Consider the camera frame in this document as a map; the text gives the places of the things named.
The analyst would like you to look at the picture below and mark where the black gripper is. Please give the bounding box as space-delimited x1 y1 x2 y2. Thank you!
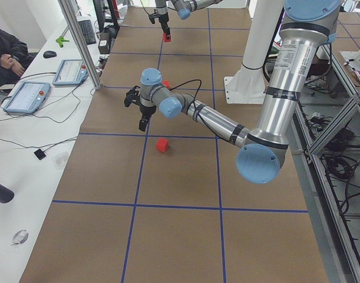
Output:
157 11 171 37
138 105 156 131

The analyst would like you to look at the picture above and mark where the red foam block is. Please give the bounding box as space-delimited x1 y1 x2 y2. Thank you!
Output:
156 138 169 153
162 80 170 89
163 33 171 42

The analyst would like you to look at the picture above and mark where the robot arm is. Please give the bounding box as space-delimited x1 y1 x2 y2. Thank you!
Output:
138 1 341 184
148 0 221 42

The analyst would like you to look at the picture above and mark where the black power adapter box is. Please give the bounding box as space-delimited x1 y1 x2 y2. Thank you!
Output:
98 32 111 55

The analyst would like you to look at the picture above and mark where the black keyboard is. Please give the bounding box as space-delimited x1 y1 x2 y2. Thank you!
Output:
78 19 97 45

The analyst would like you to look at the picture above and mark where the brown paper table mat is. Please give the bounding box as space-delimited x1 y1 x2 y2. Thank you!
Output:
21 8 328 282

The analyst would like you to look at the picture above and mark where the far teach pendant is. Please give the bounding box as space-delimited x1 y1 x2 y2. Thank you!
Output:
52 59 88 87

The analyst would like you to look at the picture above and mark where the teach pendant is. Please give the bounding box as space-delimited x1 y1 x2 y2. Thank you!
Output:
4 81 51 114
52 59 88 87

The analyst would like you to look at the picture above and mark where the clear plastic packet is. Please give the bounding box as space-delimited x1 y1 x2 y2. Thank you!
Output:
52 152 69 169

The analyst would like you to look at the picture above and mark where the green plastic clamp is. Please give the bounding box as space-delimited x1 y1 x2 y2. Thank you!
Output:
55 36 69 48

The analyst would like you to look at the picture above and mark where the small black square device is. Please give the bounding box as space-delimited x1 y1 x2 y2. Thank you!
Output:
34 149 47 160

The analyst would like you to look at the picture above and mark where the near teach pendant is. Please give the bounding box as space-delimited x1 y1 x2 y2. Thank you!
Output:
4 81 51 114

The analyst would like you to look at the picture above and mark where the black computer mouse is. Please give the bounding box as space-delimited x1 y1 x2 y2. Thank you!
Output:
43 50 57 59

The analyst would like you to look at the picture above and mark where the seated person in black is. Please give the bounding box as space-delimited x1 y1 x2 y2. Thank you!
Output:
0 29 34 86

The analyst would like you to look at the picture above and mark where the clear plastic disc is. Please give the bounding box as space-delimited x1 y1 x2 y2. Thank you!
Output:
11 229 29 246

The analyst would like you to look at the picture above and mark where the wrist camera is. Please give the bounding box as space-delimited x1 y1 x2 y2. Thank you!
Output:
124 85 140 107
148 12 157 24

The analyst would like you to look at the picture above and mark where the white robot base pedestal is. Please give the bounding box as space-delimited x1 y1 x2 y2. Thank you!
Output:
224 1 284 104

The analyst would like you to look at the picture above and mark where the aluminium frame post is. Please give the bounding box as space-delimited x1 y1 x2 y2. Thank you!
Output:
58 0 101 90

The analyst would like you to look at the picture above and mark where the black cylindrical handle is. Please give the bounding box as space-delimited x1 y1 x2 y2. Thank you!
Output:
0 184 15 203

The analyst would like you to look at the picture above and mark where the aluminium truss frame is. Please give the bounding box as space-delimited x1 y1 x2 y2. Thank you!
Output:
291 11 360 283

